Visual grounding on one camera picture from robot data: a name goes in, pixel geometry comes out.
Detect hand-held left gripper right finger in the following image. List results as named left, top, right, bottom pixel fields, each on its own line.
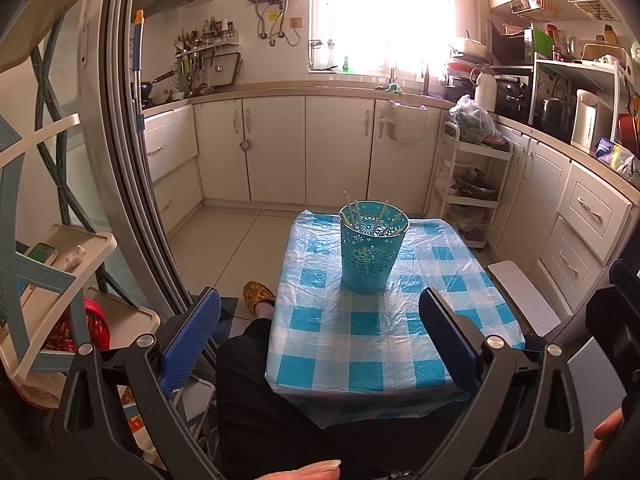
left=419, top=287, right=587, bottom=480

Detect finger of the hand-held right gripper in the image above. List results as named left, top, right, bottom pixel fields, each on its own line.
left=609, top=259, right=640, bottom=292

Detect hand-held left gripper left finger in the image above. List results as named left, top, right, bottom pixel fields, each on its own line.
left=52, top=286, right=223, bottom=480

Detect blue perforated utensil basket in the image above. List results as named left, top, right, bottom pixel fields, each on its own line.
left=340, top=201, right=410, bottom=295

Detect bundle of wooden chopsticks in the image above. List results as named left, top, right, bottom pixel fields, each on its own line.
left=341, top=191, right=405, bottom=237

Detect person's right hand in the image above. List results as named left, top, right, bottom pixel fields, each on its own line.
left=582, top=407, right=626, bottom=478

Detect person's left hand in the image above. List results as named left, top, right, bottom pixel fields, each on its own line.
left=280, top=459, right=343, bottom=480

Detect blue white checkered tablecloth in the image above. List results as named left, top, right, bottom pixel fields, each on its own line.
left=264, top=210, right=526, bottom=428

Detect yellow patterned slipper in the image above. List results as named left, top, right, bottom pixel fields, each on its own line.
left=243, top=281, right=277, bottom=318

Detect white flat stool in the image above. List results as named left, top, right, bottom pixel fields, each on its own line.
left=487, top=260, right=562, bottom=337

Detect person's black trouser leg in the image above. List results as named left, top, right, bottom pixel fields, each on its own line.
left=215, top=305, right=391, bottom=480

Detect red patterned bag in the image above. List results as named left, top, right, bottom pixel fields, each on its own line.
left=50, top=297, right=112, bottom=356

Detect blue and yellow package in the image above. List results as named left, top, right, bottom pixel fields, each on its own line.
left=595, top=137, right=638, bottom=171

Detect folding ironing board stand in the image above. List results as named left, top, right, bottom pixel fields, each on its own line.
left=0, top=0, right=161, bottom=381

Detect red hanging pan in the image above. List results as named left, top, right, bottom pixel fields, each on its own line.
left=617, top=112, right=640, bottom=153

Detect dark lidded pot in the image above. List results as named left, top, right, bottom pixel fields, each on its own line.
left=452, top=169, right=501, bottom=202

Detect white electric water boiler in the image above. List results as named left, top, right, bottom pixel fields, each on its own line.
left=571, top=89, right=615, bottom=156

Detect black cooking pot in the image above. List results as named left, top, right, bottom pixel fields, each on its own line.
left=535, top=97, right=576, bottom=141

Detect smartphone with green screen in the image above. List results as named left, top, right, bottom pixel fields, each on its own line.
left=22, top=242, right=58, bottom=266

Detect white rolling cart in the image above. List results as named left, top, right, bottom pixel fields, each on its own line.
left=427, top=120, right=515, bottom=250

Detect plastic bag of vegetables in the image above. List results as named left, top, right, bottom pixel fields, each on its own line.
left=447, top=94, right=501, bottom=145

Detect white countertop shelf rack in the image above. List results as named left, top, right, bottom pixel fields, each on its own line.
left=531, top=42, right=631, bottom=156

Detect white kitchen base cabinets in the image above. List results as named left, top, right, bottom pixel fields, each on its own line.
left=142, top=85, right=640, bottom=321

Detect white thermos jug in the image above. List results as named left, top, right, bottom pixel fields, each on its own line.
left=472, top=66, right=497, bottom=113

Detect green cutting board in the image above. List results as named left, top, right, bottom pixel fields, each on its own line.
left=531, top=25, right=553, bottom=61

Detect grey hanging tray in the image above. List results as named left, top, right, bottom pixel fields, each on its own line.
left=216, top=52, right=244, bottom=86

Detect mop with orange tip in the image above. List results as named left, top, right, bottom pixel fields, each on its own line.
left=131, top=9, right=151, bottom=141

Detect white framed kitchen window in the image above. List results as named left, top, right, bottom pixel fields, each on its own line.
left=306, top=0, right=458, bottom=73

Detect white wire basket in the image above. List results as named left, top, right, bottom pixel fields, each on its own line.
left=562, top=0, right=621, bottom=21
left=510, top=0, right=563, bottom=23

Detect wall rack with kitchen utensils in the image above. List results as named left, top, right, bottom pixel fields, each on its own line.
left=174, top=17, right=240, bottom=98

